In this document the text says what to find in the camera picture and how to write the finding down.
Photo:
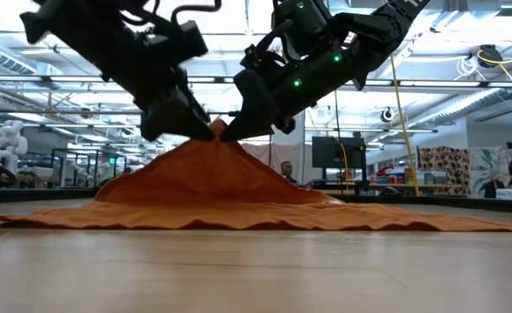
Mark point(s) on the white robot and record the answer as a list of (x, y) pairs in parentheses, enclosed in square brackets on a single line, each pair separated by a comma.
[(10, 139)]

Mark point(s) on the shelf with colourful boxes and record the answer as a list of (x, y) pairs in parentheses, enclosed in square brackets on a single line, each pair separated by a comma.
[(394, 178)]

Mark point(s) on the floral patterned cloth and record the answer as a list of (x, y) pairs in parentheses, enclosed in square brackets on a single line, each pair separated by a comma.
[(490, 167)]

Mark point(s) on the orange towel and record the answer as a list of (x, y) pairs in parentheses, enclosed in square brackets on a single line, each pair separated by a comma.
[(221, 174)]

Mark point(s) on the black monitor on stand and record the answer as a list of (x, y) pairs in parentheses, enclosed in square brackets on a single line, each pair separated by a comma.
[(338, 152)]

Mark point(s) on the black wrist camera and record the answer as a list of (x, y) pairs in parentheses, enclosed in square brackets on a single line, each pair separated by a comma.
[(260, 56), (192, 39)]

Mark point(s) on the white container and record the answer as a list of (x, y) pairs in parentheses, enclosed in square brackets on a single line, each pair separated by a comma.
[(506, 194)]

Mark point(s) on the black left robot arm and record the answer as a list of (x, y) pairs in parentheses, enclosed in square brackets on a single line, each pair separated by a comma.
[(73, 26)]

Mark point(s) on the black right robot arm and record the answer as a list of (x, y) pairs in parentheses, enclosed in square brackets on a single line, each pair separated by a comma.
[(381, 26)]

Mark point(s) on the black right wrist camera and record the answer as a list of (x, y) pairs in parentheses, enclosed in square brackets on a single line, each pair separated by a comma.
[(260, 56)]

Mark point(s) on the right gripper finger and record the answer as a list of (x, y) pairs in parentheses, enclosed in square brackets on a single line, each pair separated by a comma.
[(255, 108)]

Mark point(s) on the pink hanging cloth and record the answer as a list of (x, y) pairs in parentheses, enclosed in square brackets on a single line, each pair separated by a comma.
[(277, 154)]

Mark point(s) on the brown patterned cloth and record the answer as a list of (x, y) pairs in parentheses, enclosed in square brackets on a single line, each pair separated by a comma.
[(444, 165)]

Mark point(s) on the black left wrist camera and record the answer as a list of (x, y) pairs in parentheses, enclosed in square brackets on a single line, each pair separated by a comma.
[(192, 39)]

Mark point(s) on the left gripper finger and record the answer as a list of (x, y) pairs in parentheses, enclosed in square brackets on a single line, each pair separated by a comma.
[(173, 117)]

